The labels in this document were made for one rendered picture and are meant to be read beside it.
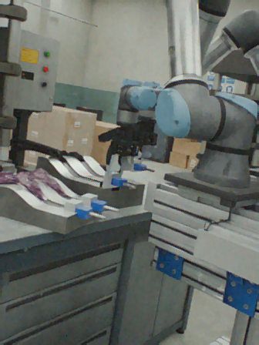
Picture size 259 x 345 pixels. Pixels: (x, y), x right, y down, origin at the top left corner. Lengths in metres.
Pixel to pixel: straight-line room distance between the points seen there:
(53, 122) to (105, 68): 5.00
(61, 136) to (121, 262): 3.90
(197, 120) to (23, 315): 0.82
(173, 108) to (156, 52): 8.52
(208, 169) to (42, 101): 1.43
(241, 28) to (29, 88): 1.17
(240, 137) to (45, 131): 4.70
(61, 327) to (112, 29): 9.27
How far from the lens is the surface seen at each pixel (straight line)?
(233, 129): 1.09
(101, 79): 10.43
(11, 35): 2.09
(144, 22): 9.89
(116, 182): 1.52
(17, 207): 1.32
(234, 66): 5.60
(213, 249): 0.98
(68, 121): 5.44
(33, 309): 1.45
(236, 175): 1.11
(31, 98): 2.32
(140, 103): 1.36
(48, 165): 1.70
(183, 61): 1.10
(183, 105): 1.02
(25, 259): 1.31
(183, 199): 1.15
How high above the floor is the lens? 1.22
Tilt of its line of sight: 10 degrees down
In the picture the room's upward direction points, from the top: 9 degrees clockwise
